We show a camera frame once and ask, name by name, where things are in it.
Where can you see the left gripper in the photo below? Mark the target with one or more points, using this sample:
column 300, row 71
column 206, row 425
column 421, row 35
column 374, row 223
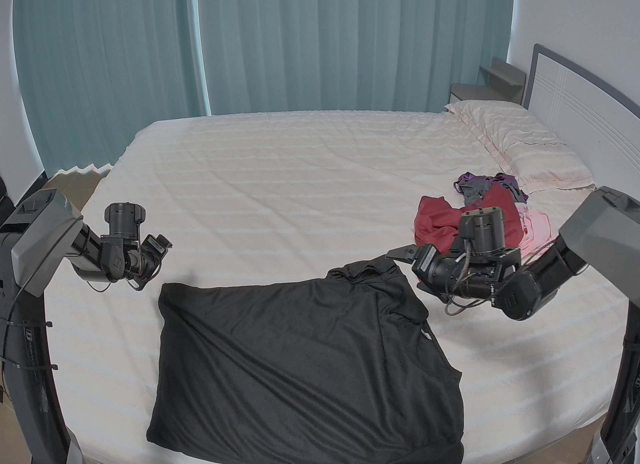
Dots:
column 147, row 259

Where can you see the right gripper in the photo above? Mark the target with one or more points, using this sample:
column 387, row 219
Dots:
column 442, row 272

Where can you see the black T-shirt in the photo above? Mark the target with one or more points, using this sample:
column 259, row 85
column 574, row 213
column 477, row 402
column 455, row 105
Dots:
column 300, row 362

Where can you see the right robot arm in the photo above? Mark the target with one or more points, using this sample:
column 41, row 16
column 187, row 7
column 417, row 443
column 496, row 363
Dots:
column 525, row 292

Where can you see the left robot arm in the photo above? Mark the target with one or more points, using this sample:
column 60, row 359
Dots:
column 95, row 252

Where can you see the bed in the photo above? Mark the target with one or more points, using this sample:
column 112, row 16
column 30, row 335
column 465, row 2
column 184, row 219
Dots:
column 300, row 177

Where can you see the dark red garment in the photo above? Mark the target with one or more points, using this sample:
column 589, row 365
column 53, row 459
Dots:
column 435, row 222

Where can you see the purple and grey garment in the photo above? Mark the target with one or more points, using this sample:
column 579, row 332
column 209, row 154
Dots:
column 475, row 187

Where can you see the pink garment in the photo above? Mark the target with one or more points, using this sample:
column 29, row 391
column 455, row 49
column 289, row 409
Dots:
column 537, row 227

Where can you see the cream pillow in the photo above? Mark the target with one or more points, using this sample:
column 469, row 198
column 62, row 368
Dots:
column 525, row 142

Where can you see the grey bedside table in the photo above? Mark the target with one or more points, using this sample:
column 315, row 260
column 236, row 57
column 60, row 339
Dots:
column 500, row 74

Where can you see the blue-green curtain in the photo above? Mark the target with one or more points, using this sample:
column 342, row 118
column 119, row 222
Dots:
column 110, row 51
column 350, row 26

